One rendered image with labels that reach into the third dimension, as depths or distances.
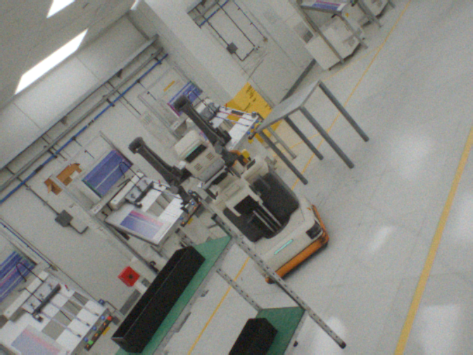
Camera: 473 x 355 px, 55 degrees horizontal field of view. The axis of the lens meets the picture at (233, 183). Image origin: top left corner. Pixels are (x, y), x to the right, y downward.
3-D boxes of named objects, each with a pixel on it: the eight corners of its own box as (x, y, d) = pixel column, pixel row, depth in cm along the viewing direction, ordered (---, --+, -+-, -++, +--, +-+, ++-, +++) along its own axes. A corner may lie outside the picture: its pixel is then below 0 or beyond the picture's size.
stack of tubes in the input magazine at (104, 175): (131, 165, 506) (114, 148, 500) (102, 196, 478) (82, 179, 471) (127, 168, 516) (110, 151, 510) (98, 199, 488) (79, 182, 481)
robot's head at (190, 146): (183, 153, 354) (171, 146, 341) (203, 134, 349) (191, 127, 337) (191, 165, 346) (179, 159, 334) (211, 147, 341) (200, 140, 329)
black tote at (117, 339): (190, 263, 256) (176, 249, 254) (205, 258, 243) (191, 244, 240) (127, 352, 224) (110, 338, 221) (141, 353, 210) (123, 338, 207)
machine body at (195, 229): (225, 245, 530) (188, 208, 516) (193, 294, 491) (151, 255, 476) (198, 253, 582) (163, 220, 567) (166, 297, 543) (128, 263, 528)
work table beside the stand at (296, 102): (352, 167, 437) (299, 106, 418) (304, 185, 494) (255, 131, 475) (369, 138, 461) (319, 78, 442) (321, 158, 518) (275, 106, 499)
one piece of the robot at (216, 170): (215, 196, 357) (196, 176, 351) (241, 172, 350) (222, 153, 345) (214, 203, 341) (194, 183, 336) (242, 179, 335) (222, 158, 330)
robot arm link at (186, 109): (184, 93, 310) (172, 104, 312) (183, 94, 304) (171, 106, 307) (226, 140, 319) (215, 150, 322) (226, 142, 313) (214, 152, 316)
